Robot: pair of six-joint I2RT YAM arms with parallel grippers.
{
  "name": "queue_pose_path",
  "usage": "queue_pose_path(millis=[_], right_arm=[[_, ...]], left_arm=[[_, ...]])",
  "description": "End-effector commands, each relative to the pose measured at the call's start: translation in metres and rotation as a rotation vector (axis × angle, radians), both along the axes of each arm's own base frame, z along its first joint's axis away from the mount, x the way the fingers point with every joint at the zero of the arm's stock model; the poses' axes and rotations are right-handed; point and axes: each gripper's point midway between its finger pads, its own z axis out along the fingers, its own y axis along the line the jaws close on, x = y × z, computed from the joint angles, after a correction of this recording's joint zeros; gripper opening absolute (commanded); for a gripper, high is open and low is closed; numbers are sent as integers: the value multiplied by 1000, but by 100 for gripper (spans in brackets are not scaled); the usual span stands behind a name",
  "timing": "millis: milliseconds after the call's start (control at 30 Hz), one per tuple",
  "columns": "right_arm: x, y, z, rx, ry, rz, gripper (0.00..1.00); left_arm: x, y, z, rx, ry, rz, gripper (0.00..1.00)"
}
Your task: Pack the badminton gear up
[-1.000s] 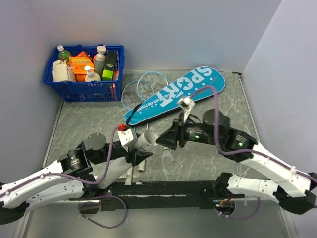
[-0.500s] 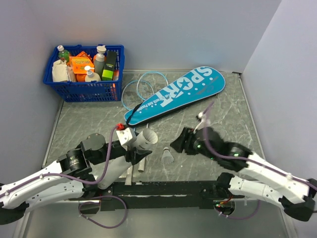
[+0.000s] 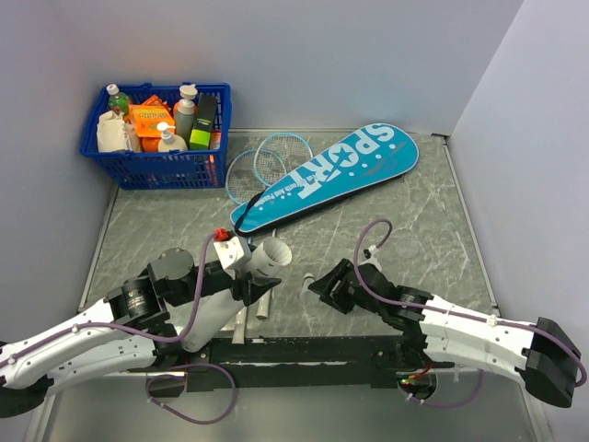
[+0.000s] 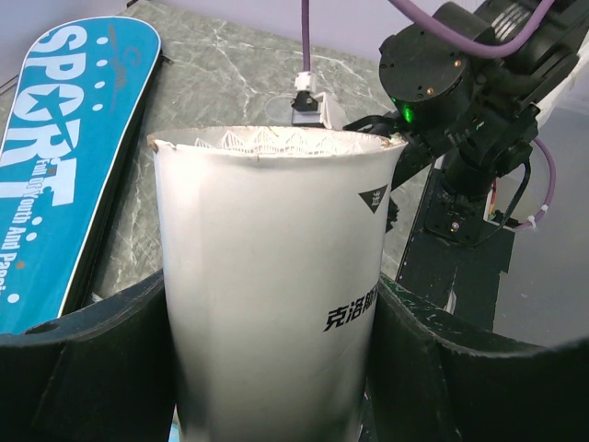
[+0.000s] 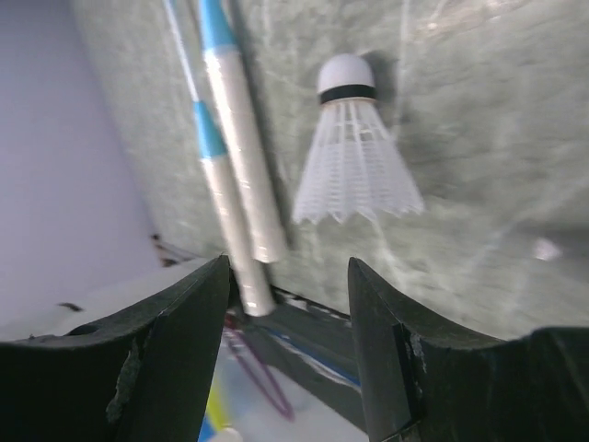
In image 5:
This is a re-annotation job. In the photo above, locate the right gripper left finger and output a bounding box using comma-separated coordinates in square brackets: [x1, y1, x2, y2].
[1, 256, 230, 441]

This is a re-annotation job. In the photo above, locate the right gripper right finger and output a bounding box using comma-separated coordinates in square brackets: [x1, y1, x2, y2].
[348, 258, 588, 441]

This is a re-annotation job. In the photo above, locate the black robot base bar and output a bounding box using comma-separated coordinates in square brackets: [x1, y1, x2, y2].
[229, 282, 365, 431]

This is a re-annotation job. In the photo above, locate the blue racket near basket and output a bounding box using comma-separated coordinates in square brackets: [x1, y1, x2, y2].
[163, 1, 276, 317]

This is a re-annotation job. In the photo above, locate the white shuttlecock on table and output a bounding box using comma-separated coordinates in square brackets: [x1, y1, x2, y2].
[292, 53, 424, 224]

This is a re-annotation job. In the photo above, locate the blue racket behind cover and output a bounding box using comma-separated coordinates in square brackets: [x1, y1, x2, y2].
[198, 1, 288, 263]

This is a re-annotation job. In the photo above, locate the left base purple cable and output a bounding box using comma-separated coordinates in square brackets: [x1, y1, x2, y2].
[223, 312, 295, 423]

